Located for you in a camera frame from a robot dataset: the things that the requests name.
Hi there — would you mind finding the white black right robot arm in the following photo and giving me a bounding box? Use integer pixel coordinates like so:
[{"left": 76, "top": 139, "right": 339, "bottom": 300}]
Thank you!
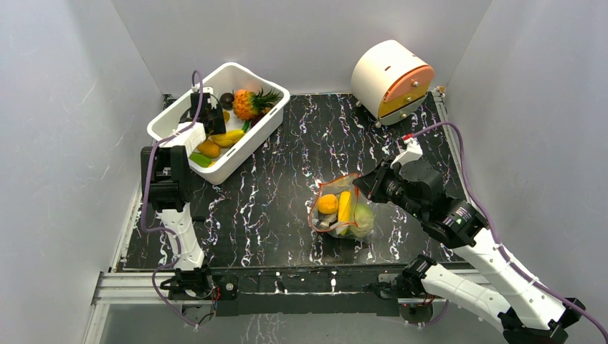
[{"left": 353, "top": 159, "right": 583, "bottom": 343}]

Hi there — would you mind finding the cream round drum orange face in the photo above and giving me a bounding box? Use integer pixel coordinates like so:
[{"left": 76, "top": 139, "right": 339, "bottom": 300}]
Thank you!
[{"left": 351, "top": 39, "right": 435, "bottom": 128}]

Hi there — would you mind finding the yellow toy banana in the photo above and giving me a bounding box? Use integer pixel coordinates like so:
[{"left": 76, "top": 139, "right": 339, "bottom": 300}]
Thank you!
[{"left": 210, "top": 129, "right": 246, "bottom": 148}]

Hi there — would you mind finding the dark purple toy fruit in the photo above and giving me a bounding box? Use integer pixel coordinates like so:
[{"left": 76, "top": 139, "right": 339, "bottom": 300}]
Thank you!
[{"left": 219, "top": 92, "right": 234, "bottom": 110}]

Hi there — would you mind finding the green toy chili pepper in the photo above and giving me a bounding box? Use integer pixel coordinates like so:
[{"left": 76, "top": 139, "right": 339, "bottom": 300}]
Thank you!
[{"left": 242, "top": 120, "right": 251, "bottom": 133}]

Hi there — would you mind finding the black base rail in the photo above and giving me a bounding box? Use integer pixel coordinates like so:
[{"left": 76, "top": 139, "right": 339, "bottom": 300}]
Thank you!
[{"left": 92, "top": 263, "right": 476, "bottom": 328}]

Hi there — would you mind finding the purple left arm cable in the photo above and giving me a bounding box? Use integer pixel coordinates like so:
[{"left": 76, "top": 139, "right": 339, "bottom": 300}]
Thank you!
[{"left": 140, "top": 70, "right": 205, "bottom": 328}]

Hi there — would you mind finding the light green toy cabbage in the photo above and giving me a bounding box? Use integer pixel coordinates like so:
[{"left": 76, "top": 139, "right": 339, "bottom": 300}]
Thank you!
[{"left": 350, "top": 203, "right": 375, "bottom": 238}]

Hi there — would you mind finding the white plastic bin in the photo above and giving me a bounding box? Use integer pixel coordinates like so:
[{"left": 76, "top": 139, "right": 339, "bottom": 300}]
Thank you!
[{"left": 147, "top": 62, "right": 290, "bottom": 185}]

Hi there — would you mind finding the small orange toy tangerine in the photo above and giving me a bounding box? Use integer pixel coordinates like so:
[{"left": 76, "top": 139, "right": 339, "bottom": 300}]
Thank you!
[{"left": 317, "top": 193, "right": 339, "bottom": 215}]

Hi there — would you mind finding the grey toy fish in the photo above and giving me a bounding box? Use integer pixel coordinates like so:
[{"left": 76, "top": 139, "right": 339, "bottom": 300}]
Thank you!
[{"left": 315, "top": 213, "right": 338, "bottom": 231}]

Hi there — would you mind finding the orange toy orange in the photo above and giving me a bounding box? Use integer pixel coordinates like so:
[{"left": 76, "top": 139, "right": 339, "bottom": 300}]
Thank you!
[{"left": 196, "top": 140, "right": 222, "bottom": 159}]

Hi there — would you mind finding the yellow toy corn cob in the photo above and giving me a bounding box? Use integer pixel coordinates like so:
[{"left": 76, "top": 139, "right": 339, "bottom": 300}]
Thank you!
[{"left": 336, "top": 191, "right": 353, "bottom": 236}]

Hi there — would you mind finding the orange toy pineapple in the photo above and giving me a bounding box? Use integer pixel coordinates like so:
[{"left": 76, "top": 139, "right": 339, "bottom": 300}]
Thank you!
[{"left": 232, "top": 89, "right": 280, "bottom": 121}]

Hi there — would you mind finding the clear zip bag orange zipper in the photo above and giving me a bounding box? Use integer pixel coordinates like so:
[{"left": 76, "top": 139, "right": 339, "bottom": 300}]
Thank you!
[{"left": 308, "top": 173, "right": 375, "bottom": 241}]

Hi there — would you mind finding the bright green toy lime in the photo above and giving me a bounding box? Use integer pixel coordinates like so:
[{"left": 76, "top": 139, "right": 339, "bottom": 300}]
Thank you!
[{"left": 189, "top": 152, "right": 214, "bottom": 168}]

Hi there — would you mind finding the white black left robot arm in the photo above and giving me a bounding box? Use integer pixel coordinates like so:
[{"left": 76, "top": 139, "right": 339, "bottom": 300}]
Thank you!
[{"left": 140, "top": 91, "right": 217, "bottom": 300}]

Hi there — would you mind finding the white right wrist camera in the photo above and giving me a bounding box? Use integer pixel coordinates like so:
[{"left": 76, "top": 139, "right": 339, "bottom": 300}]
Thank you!
[{"left": 391, "top": 134, "right": 423, "bottom": 168}]

